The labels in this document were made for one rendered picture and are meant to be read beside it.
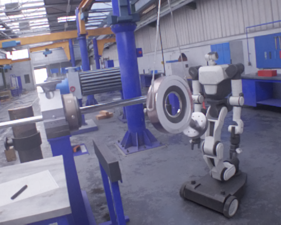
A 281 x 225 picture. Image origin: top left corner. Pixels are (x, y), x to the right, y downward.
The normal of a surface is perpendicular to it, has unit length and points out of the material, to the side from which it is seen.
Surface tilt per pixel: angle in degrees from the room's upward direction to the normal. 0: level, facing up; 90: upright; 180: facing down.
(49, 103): 45
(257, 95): 90
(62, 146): 90
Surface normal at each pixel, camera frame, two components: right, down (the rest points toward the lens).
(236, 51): 0.33, 0.11
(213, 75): -0.77, 0.20
